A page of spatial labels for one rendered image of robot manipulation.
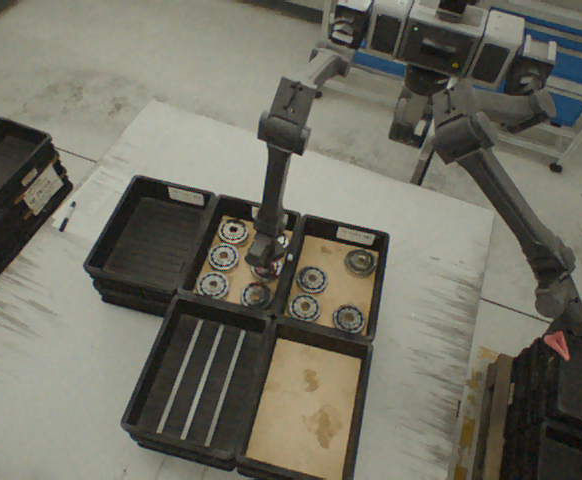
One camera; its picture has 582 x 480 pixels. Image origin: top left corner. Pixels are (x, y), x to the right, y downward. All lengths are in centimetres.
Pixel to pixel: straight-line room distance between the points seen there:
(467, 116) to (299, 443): 93
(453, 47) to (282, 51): 261
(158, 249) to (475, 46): 113
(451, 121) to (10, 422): 145
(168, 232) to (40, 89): 224
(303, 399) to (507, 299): 165
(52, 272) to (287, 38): 278
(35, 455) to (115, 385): 28
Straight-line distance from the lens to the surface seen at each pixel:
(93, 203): 204
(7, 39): 434
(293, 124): 104
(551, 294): 117
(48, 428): 167
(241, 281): 160
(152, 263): 167
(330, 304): 158
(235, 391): 146
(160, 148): 218
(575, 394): 217
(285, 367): 148
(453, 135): 102
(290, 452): 142
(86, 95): 366
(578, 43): 314
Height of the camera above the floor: 222
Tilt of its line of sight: 56 degrees down
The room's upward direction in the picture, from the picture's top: 7 degrees clockwise
